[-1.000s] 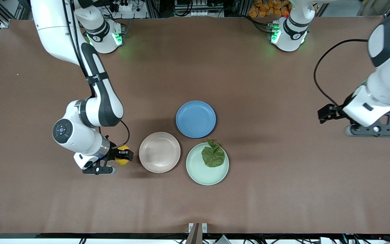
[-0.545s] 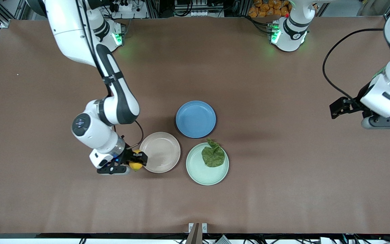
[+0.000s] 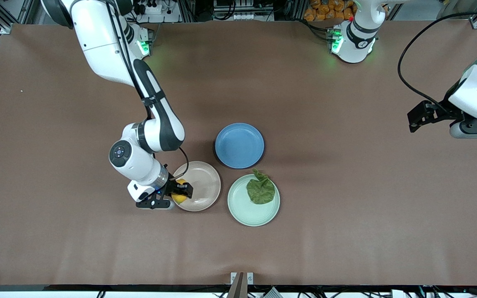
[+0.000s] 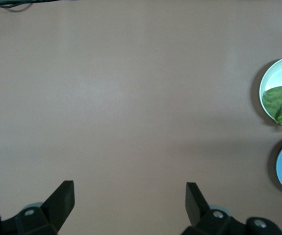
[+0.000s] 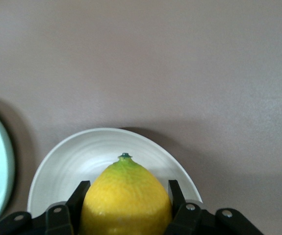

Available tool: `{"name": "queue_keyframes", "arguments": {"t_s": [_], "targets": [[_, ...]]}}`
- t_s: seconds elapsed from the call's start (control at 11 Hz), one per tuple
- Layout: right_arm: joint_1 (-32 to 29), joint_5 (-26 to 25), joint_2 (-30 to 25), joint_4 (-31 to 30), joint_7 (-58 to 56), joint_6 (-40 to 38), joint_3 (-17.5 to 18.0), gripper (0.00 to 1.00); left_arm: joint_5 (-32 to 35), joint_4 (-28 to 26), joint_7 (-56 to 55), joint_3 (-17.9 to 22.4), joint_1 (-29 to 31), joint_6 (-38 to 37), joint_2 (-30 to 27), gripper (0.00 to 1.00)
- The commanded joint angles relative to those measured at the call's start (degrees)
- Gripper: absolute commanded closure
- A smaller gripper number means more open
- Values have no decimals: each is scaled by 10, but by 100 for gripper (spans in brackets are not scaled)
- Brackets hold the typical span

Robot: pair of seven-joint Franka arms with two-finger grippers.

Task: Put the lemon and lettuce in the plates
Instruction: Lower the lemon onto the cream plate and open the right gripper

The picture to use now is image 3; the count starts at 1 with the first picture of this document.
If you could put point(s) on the white power strip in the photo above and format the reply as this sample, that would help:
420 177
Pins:
152 8

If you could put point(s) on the beige pink plate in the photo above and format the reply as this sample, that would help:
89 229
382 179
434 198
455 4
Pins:
205 186

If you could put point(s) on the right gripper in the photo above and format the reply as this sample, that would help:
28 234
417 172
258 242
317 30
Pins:
172 186

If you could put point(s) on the brown table cover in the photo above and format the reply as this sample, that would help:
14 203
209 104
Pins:
346 256

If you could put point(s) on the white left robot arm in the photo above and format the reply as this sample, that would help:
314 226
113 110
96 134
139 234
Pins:
356 41

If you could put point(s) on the green lettuce leaf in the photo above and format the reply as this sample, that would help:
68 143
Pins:
261 192

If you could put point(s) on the pale green plate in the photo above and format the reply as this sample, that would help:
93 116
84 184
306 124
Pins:
242 211

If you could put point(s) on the blue plate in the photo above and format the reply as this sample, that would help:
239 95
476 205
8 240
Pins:
239 145

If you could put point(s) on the pile of orange fruits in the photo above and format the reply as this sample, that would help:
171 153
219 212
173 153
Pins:
325 10

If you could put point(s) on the yellow lemon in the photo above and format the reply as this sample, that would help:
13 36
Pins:
179 198

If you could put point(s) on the white electronics box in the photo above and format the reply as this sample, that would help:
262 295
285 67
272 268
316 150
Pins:
242 16

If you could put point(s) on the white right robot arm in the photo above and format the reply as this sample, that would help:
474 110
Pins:
97 37

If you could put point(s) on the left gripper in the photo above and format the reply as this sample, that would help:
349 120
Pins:
444 110

